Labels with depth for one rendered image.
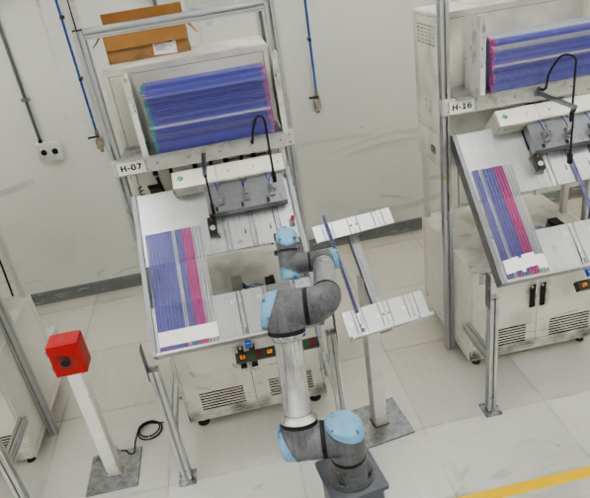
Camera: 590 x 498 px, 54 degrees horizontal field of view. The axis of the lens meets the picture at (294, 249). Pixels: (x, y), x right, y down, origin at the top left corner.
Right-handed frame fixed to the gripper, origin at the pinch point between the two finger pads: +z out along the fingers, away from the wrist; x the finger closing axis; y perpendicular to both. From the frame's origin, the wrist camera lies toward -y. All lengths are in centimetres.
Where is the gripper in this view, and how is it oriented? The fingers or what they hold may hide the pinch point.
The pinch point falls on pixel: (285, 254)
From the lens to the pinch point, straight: 243.7
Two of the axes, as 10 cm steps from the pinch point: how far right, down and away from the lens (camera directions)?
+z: -0.5, 1.5, 9.9
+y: -2.0, -9.7, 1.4
